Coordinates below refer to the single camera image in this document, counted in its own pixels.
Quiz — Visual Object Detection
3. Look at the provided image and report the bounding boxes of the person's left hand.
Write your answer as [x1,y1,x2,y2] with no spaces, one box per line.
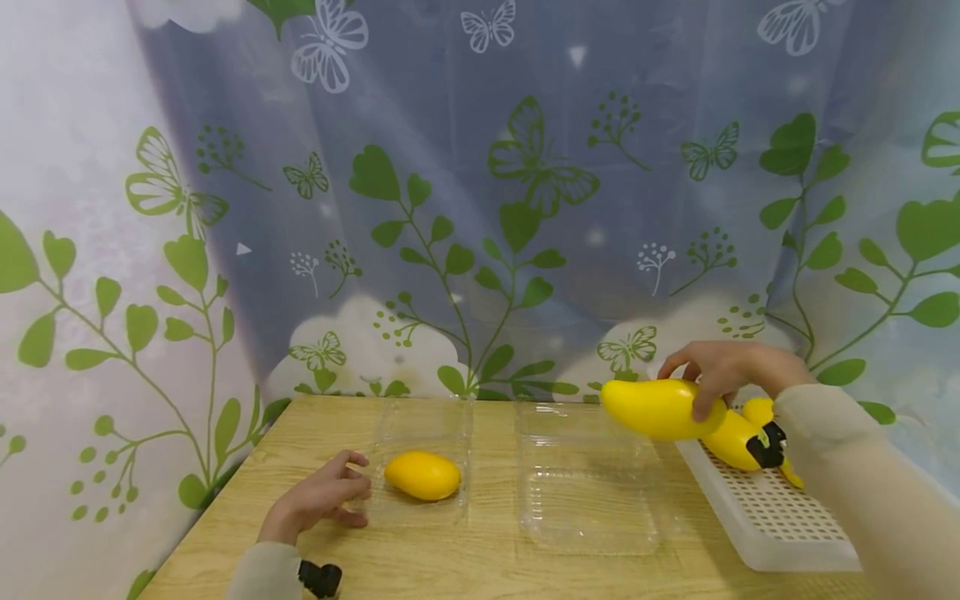
[257,450,373,548]

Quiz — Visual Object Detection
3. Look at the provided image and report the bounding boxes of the person's right hand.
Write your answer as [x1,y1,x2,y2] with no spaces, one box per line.
[657,339,818,423]

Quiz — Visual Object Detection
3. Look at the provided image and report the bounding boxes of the person's left forearm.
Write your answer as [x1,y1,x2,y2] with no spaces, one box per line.
[223,541,306,600]

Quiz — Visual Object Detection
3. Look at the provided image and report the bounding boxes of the person's right forearm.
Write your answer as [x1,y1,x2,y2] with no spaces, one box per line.
[772,382,960,600]

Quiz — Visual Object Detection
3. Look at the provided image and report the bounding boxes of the black wrist band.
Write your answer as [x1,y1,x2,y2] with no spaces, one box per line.
[745,420,788,470]
[297,559,345,600]

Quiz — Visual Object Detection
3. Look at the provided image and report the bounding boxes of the clear plastic container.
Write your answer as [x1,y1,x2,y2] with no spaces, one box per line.
[370,397,474,528]
[513,401,666,558]

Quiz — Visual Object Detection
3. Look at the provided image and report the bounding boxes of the white perforated tray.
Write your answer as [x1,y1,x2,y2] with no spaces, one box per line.
[674,403,864,574]

